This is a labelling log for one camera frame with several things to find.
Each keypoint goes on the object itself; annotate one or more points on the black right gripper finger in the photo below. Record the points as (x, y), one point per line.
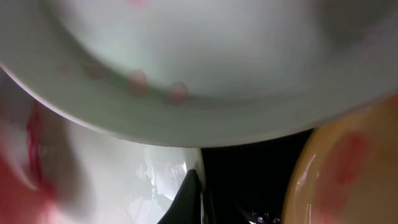
(186, 207)

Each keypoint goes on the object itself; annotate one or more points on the mint green plate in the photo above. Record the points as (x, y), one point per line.
(201, 73)
(56, 171)

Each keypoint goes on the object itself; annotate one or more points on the yellow plate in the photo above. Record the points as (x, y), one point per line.
(347, 171)

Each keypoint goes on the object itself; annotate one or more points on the round black tray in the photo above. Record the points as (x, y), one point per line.
(247, 183)

